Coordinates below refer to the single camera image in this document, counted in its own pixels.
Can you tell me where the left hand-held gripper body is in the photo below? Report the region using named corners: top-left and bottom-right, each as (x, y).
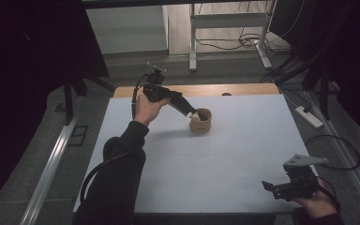
top-left (142, 61), bottom-right (172, 104)

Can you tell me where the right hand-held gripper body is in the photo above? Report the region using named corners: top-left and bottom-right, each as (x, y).
top-left (271, 153), bottom-right (329, 203)

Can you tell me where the black kitchen knife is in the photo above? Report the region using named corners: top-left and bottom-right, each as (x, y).
top-left (168, 90), bottom-right (208, 122)

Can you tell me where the wooden cup with bear figure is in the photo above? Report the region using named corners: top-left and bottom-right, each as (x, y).
top-left (188, 107), bottom-right (213, 135)

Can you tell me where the person's left hand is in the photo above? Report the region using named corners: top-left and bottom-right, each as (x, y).
top-left (133, 93), bottom-right (172, 128)

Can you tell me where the person's right hand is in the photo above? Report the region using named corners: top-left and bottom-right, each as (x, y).
top-left (291, 179), bottom-right (339, 220)

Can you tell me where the white table mat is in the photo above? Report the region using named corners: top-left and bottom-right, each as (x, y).
top-left (73, 94), bottom-right (309, 215)

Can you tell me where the white power strip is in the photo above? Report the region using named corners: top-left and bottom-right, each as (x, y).
top-left (294, 105), bottom-right (324, 129)

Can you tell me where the black stand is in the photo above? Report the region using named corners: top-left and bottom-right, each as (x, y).
top-left (275, 54), bottom-right (333, 122)
top-left (62, 72), bottom-right (117, 127)

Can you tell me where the black curtain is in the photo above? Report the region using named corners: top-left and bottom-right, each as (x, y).
top-left (0, 0), bottom-right (111, 217)
top-left (268, 0), bottom-right (360, 146)

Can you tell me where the left hand-held gripper cable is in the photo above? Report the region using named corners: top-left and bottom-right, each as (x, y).
top-left (79, 72), bottom-right (150, 204)

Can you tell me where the hand-held gripper cable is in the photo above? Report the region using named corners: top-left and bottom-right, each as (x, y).
top-left (79, 72), bottom-right (150, 204)
top-left (316, 175), bottom-right (342, 209)

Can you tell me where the right hand-held gripper cable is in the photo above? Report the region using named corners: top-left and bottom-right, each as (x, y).
top-left (316, 175), bottom-right (342, 209)

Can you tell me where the aluminium rail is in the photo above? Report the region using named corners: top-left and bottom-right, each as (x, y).
top-left (304, 90), bottom-right (360, 221)
top-left (18, 112), bottom-right (80, 225)

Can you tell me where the black cable loop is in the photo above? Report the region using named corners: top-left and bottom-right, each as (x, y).
top-left (304, 134), bottom-right (360, 172)

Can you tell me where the black floor bracket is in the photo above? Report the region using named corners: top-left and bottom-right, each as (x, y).
top-left (67, 125), bottom-right (89, 147)

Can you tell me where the tangle of black cables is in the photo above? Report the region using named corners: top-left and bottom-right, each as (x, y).
top-left (194, 29), bottom-right (293, 56)

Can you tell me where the white desk frame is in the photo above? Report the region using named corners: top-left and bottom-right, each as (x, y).
top-left (188, 0), bottom-right (278, 72)

